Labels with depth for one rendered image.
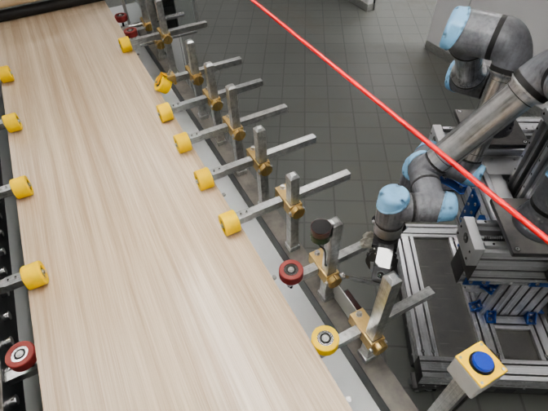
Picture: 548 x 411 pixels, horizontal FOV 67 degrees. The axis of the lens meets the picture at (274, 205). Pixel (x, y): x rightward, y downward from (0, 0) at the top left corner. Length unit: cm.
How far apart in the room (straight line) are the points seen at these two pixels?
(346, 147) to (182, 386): 237
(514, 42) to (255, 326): 104
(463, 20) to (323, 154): 199
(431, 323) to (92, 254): 150
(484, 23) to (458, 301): 137
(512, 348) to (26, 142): 236
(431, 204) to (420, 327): 110
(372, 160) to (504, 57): 195
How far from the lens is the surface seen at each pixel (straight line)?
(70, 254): 159
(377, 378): 145
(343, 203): 279
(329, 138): 328
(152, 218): 158
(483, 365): 95
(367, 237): 150
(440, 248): 242
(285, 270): 136
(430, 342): 210
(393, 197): 105
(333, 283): 140
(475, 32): 130
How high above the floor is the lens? 204
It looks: 48 degrees down
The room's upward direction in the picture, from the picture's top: 2 degrees counter-clockwise
